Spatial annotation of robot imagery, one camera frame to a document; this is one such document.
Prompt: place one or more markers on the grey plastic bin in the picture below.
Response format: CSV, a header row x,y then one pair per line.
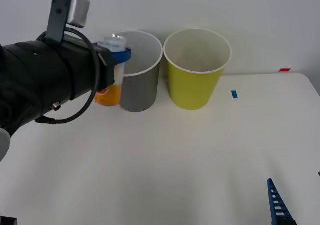
x,y
142,90

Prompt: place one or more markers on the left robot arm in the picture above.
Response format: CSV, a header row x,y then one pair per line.
x,y
30,72

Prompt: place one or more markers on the yellow-green plastic bin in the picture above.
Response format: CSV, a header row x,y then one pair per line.
x,y
192,87

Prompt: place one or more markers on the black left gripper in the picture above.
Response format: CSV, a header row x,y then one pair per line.
x,y
85,67

